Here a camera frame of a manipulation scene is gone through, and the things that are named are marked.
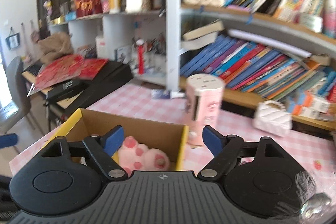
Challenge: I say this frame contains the pink pig paw plush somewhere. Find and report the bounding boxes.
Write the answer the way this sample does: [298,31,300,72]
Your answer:
[117,136,170,175]

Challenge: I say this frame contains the white quilted purse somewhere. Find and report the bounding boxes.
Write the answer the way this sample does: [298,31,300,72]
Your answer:
[252,100,292,137]

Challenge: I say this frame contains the grey chair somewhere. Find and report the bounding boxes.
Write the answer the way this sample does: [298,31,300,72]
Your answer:
[1,56,46,136]

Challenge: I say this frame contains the black flat box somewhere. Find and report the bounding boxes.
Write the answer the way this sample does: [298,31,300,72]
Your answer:
[46,79,85,103]

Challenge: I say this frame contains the orange white small box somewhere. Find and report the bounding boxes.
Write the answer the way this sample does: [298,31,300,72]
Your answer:
[285,92,330,119]

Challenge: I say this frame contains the yellow cardboard box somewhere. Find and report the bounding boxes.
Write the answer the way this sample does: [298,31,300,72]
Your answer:
[49,109,189,171]

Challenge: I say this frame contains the pink cylindrical box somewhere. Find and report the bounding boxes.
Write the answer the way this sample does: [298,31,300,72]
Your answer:
[185,73,225,147]

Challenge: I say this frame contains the row of blue books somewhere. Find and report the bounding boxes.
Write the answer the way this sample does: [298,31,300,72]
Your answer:
[180,35,321,101]

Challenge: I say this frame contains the black electric piano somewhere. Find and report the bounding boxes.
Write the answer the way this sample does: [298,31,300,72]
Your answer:
[37,61,133,121]

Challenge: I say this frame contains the brown plush cloth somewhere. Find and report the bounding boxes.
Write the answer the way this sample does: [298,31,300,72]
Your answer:
[37,32,74,64]

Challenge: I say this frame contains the white rolled poster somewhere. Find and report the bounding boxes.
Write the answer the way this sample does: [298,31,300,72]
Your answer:
[227,29,311,58]

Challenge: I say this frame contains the red tassel ornament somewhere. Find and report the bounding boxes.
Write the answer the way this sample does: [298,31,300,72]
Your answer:
[135,39,145,75]

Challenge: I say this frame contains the white bookshelf post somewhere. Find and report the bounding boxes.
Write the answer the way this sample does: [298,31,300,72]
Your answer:
[166,0,181,92]

